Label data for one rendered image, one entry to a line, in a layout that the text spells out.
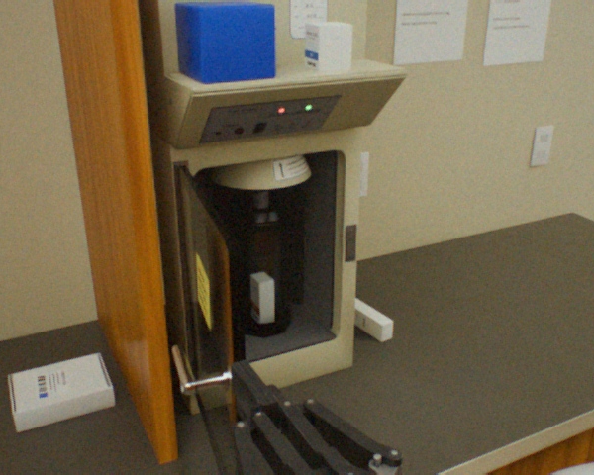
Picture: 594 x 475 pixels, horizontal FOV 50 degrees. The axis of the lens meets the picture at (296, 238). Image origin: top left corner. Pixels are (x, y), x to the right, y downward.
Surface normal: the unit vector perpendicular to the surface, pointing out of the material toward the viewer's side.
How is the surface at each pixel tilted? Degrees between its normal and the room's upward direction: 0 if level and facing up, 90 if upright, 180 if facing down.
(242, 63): 90
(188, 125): 135
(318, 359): 90
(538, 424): 0
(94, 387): 0
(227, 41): 90
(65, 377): 0
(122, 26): 90
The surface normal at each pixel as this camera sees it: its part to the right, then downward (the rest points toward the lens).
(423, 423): 0.00, -0.92
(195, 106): 0.32, 0.90
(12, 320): 0.45, 0.35
